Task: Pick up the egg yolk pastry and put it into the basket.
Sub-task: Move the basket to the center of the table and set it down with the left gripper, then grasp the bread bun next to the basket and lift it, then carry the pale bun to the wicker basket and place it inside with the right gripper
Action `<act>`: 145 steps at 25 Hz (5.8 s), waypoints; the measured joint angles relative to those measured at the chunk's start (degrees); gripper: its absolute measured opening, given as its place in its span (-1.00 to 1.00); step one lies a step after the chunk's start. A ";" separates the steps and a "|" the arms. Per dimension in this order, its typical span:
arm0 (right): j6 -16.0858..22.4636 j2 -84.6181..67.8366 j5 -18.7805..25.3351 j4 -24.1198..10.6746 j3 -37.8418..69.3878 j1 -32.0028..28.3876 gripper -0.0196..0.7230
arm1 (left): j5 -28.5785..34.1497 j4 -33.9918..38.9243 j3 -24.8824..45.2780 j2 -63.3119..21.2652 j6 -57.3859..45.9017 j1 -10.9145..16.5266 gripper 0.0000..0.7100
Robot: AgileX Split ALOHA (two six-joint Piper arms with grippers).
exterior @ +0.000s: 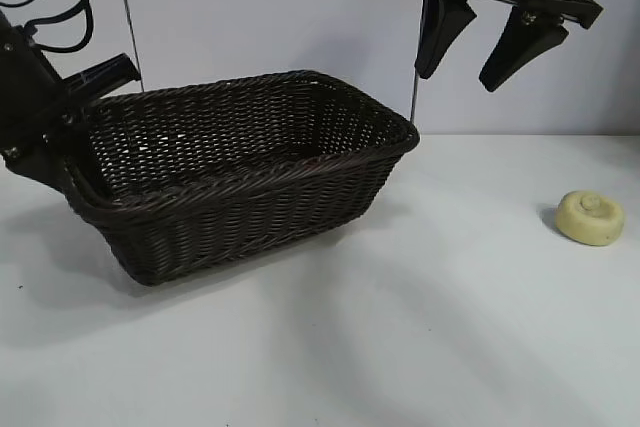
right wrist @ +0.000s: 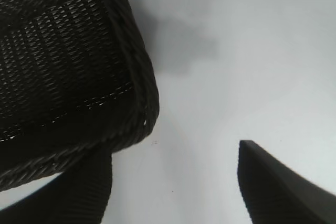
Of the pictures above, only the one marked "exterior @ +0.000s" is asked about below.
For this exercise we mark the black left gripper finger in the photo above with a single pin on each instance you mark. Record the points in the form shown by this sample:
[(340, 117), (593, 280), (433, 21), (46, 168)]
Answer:
[(37, 169)]

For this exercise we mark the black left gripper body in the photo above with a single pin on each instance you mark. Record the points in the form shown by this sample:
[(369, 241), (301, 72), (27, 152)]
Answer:
[(25, 97)]

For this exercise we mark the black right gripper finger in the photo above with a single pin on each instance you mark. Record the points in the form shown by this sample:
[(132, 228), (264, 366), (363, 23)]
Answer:
[(442, 27), (522, 49)]

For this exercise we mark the pale yellow egg yolk pastry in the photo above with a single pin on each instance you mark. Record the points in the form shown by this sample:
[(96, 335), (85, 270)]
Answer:
[(590, 222)]

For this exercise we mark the dark brown woven basket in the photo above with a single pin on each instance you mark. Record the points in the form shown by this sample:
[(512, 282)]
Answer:
[(240, 227)]

